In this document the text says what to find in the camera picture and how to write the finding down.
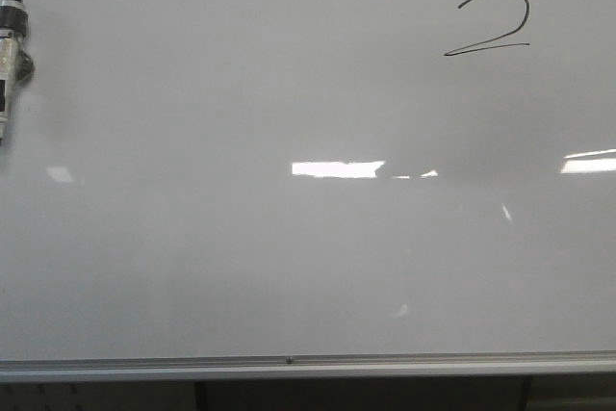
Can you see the black white whiteboard marker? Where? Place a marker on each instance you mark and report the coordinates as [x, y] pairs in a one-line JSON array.
[[17, 65]]

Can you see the white whiteboard with aluminium frame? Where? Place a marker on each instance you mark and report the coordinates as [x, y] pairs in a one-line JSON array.
[[212, 189]]

